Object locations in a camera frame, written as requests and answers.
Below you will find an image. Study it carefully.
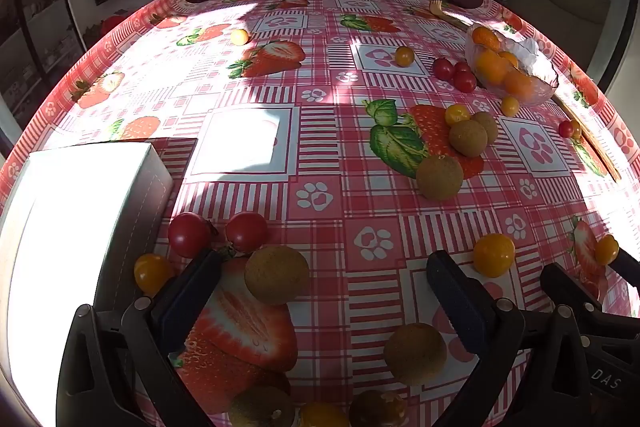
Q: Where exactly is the red stool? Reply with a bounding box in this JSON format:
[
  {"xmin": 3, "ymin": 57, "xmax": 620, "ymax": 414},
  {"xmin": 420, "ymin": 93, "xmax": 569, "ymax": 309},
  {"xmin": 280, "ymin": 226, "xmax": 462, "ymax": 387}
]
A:
[{"xmin": 97, "ymin": 14, "xmax": 128, "ymax": 38}]

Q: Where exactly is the clear glass bowl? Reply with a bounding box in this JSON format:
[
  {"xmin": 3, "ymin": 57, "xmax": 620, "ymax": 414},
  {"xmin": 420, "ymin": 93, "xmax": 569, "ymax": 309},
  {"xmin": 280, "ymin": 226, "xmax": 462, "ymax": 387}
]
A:
[{"xmin": 465, "ymin": 24, "xmax": 560, "ymax": 108}]

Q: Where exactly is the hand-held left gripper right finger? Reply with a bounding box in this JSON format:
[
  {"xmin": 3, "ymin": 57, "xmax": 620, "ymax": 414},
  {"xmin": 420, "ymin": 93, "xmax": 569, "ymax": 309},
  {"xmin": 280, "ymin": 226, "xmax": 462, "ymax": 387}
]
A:
[{"xmin": 426, "ymin": 250, "xmax": 593, "ymax": 427}]

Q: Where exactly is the white cardboard box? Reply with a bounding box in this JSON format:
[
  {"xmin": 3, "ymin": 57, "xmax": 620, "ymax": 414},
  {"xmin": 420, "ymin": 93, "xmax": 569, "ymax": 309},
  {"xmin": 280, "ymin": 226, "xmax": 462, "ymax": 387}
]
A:
[{"xmin": 0, "ymin": 142, "xmax": 173, "ymax": 427}]

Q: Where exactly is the strawberry print tablecloth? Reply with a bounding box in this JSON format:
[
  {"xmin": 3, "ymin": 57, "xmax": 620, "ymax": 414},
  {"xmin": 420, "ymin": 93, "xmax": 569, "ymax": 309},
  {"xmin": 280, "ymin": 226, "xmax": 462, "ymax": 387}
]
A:
[{"xmin": 0, "ymin": 0, "xmax": 640, "ymax": 427}]

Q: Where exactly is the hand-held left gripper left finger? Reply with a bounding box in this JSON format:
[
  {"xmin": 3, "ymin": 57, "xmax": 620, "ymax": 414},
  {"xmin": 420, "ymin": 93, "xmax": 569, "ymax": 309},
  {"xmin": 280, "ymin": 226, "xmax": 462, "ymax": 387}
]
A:
[{"xmin": 56, "ymin": 248, "xmax": 224, "ymax": 427}]

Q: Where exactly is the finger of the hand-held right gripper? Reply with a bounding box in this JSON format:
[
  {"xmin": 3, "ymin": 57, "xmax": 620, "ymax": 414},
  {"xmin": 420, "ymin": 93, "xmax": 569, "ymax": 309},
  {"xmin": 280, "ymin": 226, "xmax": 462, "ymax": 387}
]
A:
[
  {"xmin": 612, "ymin": 251, "xmax": 640, "ymax": 290},
  {"xmin": 540, "ymin": 262, "xmax": 605, "ymax": 314}
]

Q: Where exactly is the wooden back scratcher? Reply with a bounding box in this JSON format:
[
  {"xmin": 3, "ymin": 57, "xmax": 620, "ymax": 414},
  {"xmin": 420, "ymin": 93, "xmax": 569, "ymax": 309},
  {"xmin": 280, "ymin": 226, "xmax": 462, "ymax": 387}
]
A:
[{"xmin": 427, "ymin": 0, "xmax": 623, "ymax": 182}]

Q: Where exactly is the brown kiwi fruit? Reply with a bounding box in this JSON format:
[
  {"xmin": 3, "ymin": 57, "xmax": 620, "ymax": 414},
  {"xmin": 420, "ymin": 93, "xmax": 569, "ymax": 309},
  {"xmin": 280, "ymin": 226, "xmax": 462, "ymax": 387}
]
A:
[
  {"xmin": 448, "ymin": 119, "xmax": 488, "ymax": 158},
  {"xmin": 472, "ymin": 111, "xmax": 499, "ymax": 142}
]

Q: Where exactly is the dark display cabinet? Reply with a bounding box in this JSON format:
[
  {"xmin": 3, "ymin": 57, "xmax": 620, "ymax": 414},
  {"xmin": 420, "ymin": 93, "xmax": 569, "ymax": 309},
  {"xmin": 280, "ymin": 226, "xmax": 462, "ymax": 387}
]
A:
[{"xmin": 0, "ymin": 0, "xmax": 86, "ymax": 118}]

